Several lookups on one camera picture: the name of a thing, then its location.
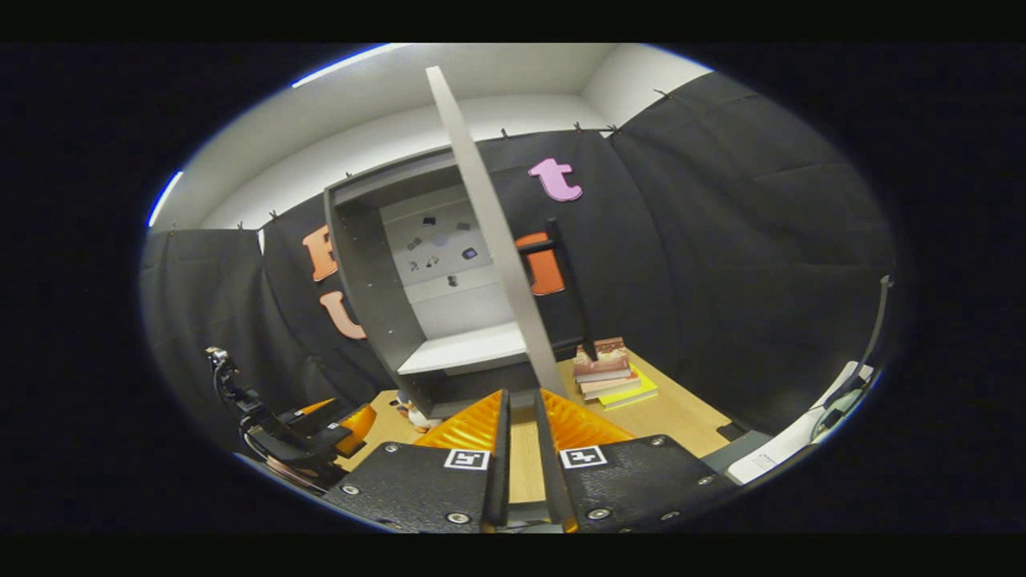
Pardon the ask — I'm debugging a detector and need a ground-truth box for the black backdrop cloth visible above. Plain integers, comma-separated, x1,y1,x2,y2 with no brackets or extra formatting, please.
138,71,899,458

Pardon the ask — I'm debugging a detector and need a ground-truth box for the white device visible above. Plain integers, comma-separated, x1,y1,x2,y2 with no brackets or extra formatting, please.
725,361,879,486

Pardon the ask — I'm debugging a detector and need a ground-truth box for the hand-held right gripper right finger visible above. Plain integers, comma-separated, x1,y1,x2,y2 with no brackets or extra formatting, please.
533,389,738,534

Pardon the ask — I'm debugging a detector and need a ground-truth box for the dark grey cabinet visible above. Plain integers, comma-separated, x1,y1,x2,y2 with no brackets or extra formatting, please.
323,147,554,419

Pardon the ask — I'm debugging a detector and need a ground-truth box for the long ceiling light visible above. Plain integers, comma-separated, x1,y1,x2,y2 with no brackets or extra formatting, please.
291,43,411,89
147,171,184,228

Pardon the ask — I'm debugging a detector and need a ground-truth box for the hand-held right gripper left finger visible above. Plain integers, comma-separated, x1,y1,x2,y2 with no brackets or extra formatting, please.
321,389,512,534

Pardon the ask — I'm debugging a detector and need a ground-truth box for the yellow book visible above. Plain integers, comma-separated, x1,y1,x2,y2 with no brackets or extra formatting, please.
597,365,660,412

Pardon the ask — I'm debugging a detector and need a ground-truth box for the white cabinet door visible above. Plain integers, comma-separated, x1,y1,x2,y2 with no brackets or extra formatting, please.
425,66,570,399

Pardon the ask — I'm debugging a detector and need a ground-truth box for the small penguin toy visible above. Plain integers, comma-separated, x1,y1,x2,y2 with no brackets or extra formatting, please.
395,390,442,434

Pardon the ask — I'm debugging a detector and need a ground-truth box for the black cabinet door handle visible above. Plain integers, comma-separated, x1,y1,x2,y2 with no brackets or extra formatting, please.
519,218,598,361

